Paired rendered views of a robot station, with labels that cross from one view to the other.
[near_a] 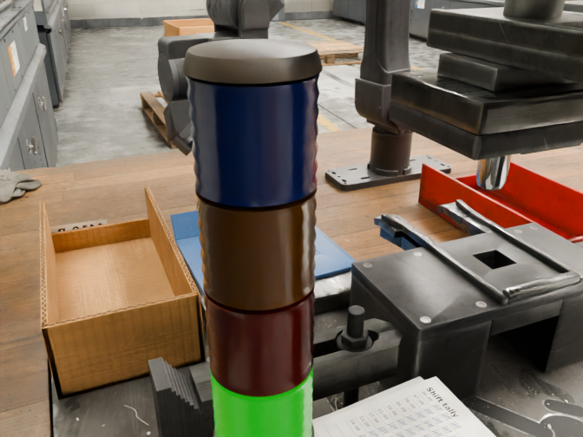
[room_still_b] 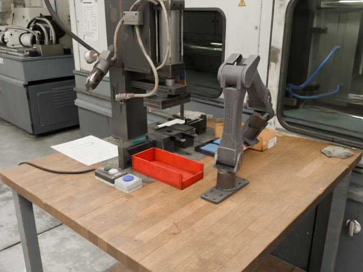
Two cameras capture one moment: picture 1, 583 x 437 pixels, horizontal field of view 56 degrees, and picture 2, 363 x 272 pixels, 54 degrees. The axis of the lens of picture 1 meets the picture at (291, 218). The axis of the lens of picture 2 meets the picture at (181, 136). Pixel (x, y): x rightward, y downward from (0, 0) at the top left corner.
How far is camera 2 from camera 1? 1.89 m
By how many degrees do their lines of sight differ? 128
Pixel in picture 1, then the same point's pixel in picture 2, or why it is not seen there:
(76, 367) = not seen: hidden behind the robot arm
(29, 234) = (291, 147)
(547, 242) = (159, 135)
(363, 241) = (208, 162)
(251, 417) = not seen: hidden behind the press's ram
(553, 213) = (155, 174)
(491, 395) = not seen: hidden behind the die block
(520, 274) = (164, 130)
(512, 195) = (169, 181)
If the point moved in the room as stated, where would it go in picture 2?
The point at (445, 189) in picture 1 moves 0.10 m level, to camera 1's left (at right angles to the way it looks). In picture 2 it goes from (191, 163) to (214, 158)
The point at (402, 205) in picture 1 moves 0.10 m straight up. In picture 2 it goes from (207, 176) to (208, 150)
